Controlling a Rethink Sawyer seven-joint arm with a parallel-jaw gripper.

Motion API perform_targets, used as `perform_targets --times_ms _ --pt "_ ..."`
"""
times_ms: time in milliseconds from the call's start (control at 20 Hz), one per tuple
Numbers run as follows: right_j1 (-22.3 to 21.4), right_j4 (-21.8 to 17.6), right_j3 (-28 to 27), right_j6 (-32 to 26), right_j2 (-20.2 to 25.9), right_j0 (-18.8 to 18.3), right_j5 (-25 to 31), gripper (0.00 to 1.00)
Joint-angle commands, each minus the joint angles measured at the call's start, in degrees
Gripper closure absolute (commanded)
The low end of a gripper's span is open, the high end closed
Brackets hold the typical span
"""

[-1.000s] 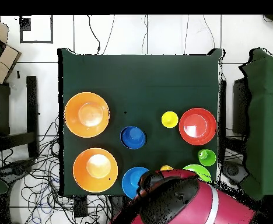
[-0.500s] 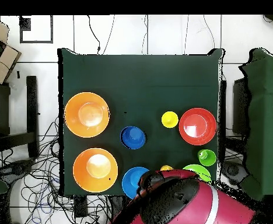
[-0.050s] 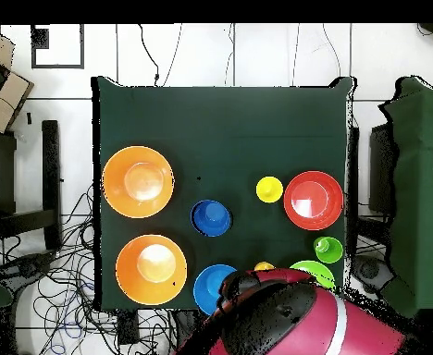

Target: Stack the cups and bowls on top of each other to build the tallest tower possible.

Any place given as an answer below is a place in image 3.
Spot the light blue plastic bowl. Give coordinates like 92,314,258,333
192,264,239,316

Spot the black square floor frame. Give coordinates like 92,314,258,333
31,23,85,70

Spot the black power adapter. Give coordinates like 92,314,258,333
117,309,141,345

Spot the dark green tablecloth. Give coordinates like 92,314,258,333
91,76,356,312

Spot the orange plastic bowl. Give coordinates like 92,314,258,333
102,145,176,219
115,234,189,306

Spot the black cable with plug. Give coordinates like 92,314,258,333
138,23,161,87

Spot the green plastic bowl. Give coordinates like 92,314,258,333
289,260,337,291

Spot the black stand frame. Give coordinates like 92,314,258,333
0,119,63,252

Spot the green plastic cup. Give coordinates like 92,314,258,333
313,236,344,264

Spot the dark blue plastic bowl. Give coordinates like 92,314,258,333
190,199,233,239

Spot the tangle of floor cables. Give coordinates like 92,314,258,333
0,184,188,355

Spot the black box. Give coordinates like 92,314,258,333
368,123,399,215

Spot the black equipment base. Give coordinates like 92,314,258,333
351,254,393,295
0,251,56,284

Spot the red plastic bowl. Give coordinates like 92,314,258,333
283,170,345,231

